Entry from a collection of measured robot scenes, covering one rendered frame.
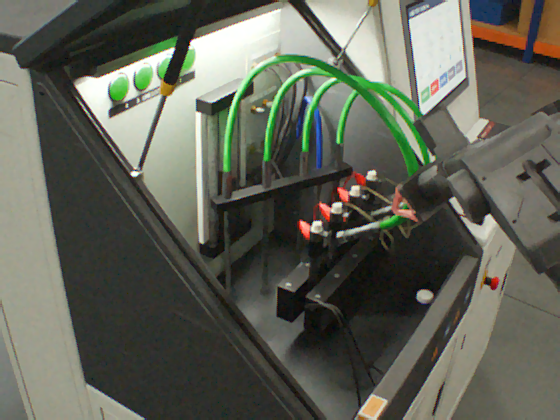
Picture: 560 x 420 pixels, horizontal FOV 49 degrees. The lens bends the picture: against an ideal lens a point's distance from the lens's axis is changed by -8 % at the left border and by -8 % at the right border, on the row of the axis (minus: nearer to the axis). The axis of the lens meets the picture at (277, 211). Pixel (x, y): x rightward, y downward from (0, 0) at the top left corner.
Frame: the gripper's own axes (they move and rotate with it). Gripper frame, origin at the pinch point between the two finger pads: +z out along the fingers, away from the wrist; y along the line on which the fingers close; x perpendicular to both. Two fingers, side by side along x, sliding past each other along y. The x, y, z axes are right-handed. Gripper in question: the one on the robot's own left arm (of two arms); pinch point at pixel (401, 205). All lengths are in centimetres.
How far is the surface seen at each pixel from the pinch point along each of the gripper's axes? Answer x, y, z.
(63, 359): -12, 54, 48
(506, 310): 78, -113, 126
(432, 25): -29, -62, 24
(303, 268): 0.6, 7.0, 28.7
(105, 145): -32.3, 37.3, -1.1
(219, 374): 4.6, 39.6, 8.6
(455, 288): 22.5, -13.8, 18.3
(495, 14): -59, -472, 304
